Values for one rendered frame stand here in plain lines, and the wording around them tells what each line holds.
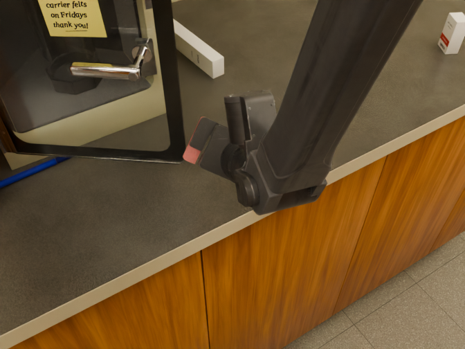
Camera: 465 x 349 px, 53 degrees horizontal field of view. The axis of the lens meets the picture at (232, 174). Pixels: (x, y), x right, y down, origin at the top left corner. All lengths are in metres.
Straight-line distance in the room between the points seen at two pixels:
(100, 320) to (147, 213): 0.20
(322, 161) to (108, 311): 0.52
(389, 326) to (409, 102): 0.96
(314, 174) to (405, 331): 1.37
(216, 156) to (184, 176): 0.18
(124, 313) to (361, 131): 0.55
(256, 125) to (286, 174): 0.11
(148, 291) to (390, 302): 1.15
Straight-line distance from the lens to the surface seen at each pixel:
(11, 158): 0.90
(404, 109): 1.01
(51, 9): 0.66
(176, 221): 0.76
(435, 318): 1.86
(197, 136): 0.66
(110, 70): 0.61
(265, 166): 0.46
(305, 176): 0.46
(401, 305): 1.84
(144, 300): 0.87
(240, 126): 0.55
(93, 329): 0.87
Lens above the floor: 1.55
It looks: 47 degrees down
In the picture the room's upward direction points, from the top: straight up
